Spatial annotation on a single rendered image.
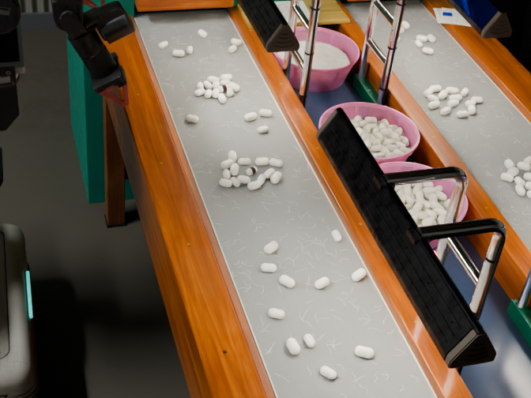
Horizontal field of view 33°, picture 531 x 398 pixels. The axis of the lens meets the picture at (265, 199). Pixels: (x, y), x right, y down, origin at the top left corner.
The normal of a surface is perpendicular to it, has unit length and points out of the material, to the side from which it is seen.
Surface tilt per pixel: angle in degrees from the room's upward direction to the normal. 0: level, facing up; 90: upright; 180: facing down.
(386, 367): 0
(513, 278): 90
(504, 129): 0
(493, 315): 0
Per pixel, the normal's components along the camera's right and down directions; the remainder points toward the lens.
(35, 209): 0.09, -0.78
